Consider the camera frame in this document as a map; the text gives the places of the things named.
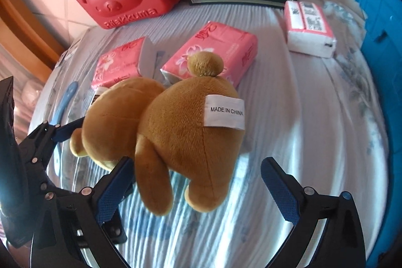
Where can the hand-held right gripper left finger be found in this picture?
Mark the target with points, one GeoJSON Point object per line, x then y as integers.
{"type": "Point", "coordinates": [108, 195]}

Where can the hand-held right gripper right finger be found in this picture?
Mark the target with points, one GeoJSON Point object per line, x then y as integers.
{"type": "Point", "coordinates": [282, 192]}

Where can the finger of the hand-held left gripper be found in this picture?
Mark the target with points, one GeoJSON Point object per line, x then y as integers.
{"type": "Point", "coordinates": [67, 130]}
{"type": "Point", "coordinates": [114, 228]}

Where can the pink floral tissue pack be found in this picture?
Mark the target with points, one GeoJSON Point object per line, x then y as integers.
{"type": "Point", "coordinates": [216, 51]}
{"type": "Point", "coordinates": [122, 65]}

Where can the brown bear plush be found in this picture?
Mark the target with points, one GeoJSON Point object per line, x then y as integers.
{"type": "Point", "coordinates": [182, 136]}

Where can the blue plastic crate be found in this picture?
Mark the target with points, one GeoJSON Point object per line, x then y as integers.
{"type": "Point", "coordinates": [383, 67]}

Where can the pink white tissue pack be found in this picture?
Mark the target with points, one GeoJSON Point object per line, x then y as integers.
{"type": "Point", "coordinates": [309, 27]}

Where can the pale blue tablecloth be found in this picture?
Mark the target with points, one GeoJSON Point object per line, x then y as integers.
{"type": "Point", "coordinates": [314, 130]}

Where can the wooden wall frame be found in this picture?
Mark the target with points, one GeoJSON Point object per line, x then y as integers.
{"type": "Point", "coordinates": [25, 35]}

